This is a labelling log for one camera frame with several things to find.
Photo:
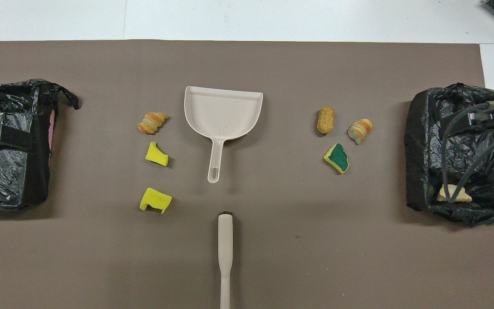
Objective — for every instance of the brown paper table mat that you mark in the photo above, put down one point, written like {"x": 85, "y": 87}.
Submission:
{"x": 272, "y": 257}

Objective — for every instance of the large yellow sponge piece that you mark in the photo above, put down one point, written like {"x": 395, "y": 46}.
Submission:
{"x": 155, "y": 199}

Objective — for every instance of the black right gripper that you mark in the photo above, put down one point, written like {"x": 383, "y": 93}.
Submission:
{"x": 480, "y": 118}

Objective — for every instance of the beige hand brush black bristles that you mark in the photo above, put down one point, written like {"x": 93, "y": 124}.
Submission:
{"x": 225, "y": 240}

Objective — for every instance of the striped croissant bread piece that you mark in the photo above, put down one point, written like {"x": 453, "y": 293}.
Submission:
{"x": 359, "y": 130}
{"x": 152, "y": 122}

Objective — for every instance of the pale flat bread piece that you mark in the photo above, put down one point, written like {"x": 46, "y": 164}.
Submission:
{"x": 461, "y": 196}

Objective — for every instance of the trash bin black bag lined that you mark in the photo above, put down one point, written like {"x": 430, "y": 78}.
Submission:
{"x": 423, "y": 150}

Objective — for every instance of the small yellow sponge piece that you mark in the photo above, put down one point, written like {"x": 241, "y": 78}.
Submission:
{"x": 157, "y": 155}

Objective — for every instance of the green and yellow sponge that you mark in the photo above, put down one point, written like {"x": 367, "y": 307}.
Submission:
{"x": 338, "y": 158}

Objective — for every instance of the beige plastic dustpan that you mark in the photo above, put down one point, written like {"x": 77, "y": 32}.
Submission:
{"x": 221, "y": 111}

